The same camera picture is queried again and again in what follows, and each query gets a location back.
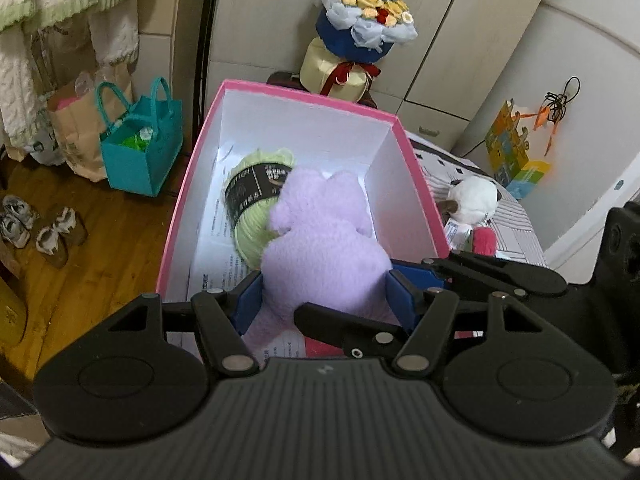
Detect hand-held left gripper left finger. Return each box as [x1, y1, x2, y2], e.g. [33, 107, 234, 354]
[105, 270, 266, 380]

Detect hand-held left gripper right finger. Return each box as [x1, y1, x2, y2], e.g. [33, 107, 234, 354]
[387, 270, 541, 375]

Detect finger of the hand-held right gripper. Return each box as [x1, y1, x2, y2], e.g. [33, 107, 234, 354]
[422, 251, 569, 303]
[294, 302, 403, 358]

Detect dark pink plush toy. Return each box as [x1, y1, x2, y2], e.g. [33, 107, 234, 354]
[470, 226, 498, 256]

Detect light green yarn ball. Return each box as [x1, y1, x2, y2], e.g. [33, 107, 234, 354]
[223, 147, 297, 266]

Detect purple plush toy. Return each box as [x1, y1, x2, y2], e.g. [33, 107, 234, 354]
[243, 167, 401, 356]

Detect white cat plush toy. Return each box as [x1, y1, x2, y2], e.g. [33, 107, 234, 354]
[440, 176, 500, 226]

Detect pink cardboard box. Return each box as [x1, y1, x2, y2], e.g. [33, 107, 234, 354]
[155, 78, 451, 361]

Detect white blue paper tag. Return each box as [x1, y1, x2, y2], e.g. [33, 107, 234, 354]
[444, 219, 473, 250]

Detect colourful paper gift bag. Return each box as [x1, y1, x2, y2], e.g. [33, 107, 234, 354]
[484, 100, 558, 197]

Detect teal felt bag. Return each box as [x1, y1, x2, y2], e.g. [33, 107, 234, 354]
[96, 76, 184, 197]

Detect green plastic bottle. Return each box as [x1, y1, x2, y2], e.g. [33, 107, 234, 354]
[117, 127, 156, 151]

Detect cream gift box red ribbon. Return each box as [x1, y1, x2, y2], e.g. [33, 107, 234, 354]
[300, 37, 376, 103]

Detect brown paper bag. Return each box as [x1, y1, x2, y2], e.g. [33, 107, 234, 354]
[47, 80, 133, 183]

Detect grey sneaker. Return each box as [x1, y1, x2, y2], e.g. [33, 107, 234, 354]
[0, 215, 31, 249]
[2, 195, 40, 226]

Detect beige wardrobe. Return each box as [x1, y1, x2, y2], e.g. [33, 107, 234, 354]
[207, 0, 561, 148]

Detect black clothes rack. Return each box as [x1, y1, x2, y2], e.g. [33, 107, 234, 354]
[195, 0, 226, 131]

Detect flower bouquet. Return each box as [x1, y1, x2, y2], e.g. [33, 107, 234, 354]
[312, 0, 418, 61]

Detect cream fuzzy pants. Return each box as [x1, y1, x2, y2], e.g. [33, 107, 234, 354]
[0, 0, 141, 148]

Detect black cables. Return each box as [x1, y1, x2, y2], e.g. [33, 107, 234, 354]
[542, 76, 581, 123]

